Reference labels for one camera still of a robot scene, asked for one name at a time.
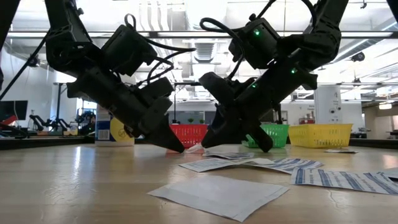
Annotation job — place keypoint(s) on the black computer monitor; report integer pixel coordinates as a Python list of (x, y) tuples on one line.
[(12, 109)]

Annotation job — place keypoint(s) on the white background bottle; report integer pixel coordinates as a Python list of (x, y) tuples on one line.
[(73, 127)]

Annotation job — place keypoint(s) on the person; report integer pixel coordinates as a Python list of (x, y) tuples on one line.
[(87, 119)]

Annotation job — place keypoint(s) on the green plastic basket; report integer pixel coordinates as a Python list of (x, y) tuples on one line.
[(280, 133)]

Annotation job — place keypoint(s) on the white blue yellow wipes canister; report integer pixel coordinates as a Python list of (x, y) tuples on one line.
[(119, 132)]

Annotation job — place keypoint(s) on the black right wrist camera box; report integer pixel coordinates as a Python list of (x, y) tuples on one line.
[(220, 87)]

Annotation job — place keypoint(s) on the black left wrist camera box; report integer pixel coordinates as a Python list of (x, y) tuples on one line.
[(157, 88)]

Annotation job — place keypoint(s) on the silver ceiling air duct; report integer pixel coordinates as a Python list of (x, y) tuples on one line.
[(203, 51)]

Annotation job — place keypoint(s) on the black background robot arm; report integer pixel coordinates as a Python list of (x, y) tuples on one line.
[(60, 123), (37, 121)]

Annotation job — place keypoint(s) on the black overhead frame light bar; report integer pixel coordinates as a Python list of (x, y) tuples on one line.
[(186, 33)]

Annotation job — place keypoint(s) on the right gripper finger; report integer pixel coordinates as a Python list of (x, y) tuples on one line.
[(224, 130)]

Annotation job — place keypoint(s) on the yellow plastic basket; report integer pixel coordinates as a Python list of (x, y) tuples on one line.
[(320, 136)]

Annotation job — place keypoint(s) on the red plastic basket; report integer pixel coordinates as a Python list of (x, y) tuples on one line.
[(192, 133)]

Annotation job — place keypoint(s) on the black background frame post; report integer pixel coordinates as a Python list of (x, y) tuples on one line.
[(58, 105)]

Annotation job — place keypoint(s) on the lit wall lamp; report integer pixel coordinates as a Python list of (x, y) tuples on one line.
[(385, 106)]

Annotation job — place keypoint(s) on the red background object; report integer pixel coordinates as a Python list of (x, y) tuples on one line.
[(9, 119)]

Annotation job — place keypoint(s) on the black ceiling mounted camera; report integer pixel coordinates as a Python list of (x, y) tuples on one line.
[(358, 56), (34, 61)]

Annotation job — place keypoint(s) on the red background box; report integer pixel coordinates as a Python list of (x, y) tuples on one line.
[(306, 120)]

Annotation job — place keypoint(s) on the white background cabinet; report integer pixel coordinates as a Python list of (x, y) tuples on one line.
[(329, 104)]

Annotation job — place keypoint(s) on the wide blue striped bandage packet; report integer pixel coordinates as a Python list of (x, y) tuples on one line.
[(342, 180)]

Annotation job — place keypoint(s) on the black table edge rail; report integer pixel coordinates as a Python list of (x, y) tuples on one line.
[(46, 143)]

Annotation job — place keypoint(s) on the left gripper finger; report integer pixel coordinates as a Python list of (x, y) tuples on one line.
[(166, 137)]

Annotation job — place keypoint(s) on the white packet with blue label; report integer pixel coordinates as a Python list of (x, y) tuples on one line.
[(340, 151)]

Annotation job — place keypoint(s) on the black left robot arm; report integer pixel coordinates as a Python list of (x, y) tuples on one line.
[(71, 46)]

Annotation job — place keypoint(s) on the black background frame stand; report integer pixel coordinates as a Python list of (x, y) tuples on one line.
[(174, 109)]

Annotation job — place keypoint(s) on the white packet with black text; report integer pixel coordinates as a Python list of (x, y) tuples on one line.
[(205, 164)]

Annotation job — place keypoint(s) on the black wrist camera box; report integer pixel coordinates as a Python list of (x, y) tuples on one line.
[(220, 87), (157, 88)]

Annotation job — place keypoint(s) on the white packet with green print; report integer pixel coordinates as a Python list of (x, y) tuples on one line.
[(228, 155)]

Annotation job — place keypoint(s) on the large plain white gauze packet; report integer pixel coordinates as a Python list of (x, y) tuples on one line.
[(217, 196)]

